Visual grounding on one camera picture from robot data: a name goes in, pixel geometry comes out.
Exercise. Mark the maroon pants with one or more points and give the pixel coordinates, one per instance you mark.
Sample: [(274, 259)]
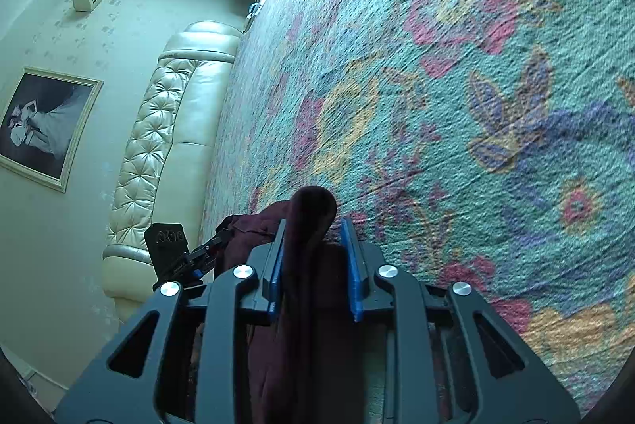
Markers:
[(302, 305)]

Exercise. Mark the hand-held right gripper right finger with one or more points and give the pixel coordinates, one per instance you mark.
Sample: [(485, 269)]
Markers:
[(353, 275)]

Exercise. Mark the floral printed blanket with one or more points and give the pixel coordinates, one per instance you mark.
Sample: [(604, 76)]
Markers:
[(446, 106)]

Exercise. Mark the clear bottle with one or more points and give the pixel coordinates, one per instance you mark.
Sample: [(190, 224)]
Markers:
[(255, 4)]

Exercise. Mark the framed wall picture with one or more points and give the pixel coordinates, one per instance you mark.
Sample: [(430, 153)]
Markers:
[(44, 126)]

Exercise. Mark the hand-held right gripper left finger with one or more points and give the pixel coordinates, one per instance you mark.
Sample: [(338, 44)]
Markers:
[(274, 272)]

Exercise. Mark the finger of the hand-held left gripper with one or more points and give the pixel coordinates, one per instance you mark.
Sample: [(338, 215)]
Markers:
[(211, 248)]

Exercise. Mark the cream tufted leather headboard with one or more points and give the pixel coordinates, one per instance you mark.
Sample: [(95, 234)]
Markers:
[(154, 156)]

